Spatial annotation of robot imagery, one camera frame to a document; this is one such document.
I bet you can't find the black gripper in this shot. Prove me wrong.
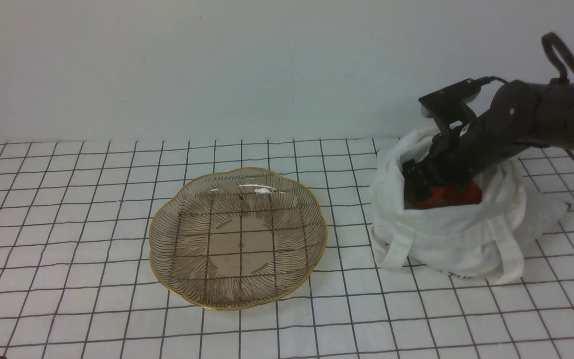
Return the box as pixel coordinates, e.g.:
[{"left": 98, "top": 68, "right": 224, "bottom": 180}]
[{"left": 402, "top": 80, "right": 542, "bottom": 202}]

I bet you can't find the orange bell pepper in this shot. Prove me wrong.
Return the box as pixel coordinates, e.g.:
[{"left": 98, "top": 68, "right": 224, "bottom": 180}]
[{"left": 408, "top": 186, "right": 453, "bottom": 209}]

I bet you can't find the white cloth bag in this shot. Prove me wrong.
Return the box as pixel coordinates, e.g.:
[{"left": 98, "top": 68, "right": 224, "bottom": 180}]
[{"left": 370, "top": 124, "right": 570, "bottom": 284}]

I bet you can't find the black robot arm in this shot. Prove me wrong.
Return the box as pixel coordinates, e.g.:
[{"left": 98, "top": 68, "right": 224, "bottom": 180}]
[{"left": 402, "top": 77, "right": 574, "bottom": 201}]

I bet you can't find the red bell pepper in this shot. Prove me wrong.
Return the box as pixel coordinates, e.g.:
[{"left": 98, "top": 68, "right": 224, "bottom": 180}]
[{"left": 444, "top": 181, "right": 482, "bottom": 206}]

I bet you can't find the brown glass plate gold rim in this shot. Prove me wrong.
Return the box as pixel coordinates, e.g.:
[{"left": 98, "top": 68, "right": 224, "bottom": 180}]
[{"left": 148, "top": 167, "right": 328, "bottom": 311}]

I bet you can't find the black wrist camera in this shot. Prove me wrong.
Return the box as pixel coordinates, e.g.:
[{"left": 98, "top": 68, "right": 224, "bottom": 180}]
[{"left": 418, "top": 79, "right": 483, "bottom": 136}]

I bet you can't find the black cable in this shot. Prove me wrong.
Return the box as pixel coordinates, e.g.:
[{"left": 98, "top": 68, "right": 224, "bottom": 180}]
[{"left": 476, "top": 32, "right": 574, "bottom": 187}]

